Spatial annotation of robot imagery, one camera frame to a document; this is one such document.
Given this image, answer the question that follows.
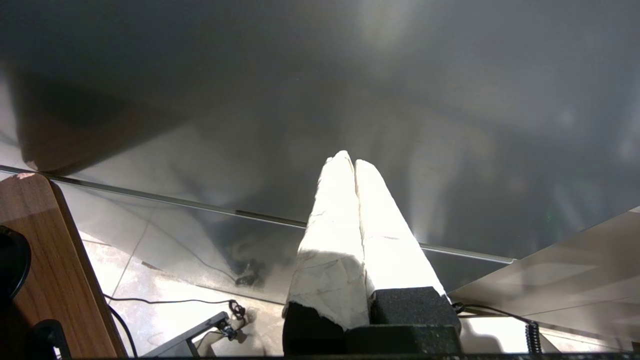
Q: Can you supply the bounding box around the black curved handle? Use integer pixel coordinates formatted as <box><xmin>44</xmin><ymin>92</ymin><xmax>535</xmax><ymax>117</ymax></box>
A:
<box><xmin>26</xmin><ymin>319</ymin><xmax>71</xmax><ymax>360</ymax></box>

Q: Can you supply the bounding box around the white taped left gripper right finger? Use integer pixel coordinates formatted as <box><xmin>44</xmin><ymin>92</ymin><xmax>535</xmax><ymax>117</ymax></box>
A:
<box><xmin>345</xmin><ymin>159</ymin><xmax>462</xmax><ymax>355</ymax></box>

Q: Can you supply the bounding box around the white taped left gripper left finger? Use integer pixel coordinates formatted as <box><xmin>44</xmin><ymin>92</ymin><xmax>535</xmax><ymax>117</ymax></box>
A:
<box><xmin>282</xmin><ymin>150</ymin><xmax>371</xmax><ymax>356</ymax></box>

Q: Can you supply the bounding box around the stainless steel refrigerator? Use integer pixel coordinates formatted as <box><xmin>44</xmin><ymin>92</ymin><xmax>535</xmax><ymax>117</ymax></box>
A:
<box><xmin>0</xmin><ymin>0</ymin><xmax>640</xmax><ymax>306</ymax></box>

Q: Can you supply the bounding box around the beige cabinet door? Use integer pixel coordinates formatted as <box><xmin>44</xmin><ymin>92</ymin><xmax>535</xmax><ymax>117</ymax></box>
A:
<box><xmin>449</xmin><ymin>206</ymin><xmax>640</xmax><ymax>348</ymax></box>

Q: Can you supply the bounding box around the black rounded object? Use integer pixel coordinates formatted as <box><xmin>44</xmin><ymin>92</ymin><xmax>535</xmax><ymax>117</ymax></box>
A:
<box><xmin>0</xmin><ymin>225</ymin><xmax>32</xmax><ymax>302</ymax></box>

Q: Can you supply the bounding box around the thin black floor cable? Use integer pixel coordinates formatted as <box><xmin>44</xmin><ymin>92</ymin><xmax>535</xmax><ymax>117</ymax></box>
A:
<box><xmin>106</xmin><ymin>303</ymin><xmax>139</xmax><ymax>358</ymax></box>
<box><xmin>101</xmin><ymin>293</ymin><xmax>247</xmax><ymax>321</ymax></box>

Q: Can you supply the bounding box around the black coiled cable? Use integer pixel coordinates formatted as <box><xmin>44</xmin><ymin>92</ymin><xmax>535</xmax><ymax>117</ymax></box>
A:
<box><xmin>452</xmin><ymin>302</ymin><xmax>544</xmax><ymax>355</ymax></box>

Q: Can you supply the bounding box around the brown wooden table board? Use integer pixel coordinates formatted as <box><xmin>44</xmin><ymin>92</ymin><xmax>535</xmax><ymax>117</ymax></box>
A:
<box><xmin>0</xmin><ymin>172</ymin><xmax>128</xmax><ymax>359</ymax></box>

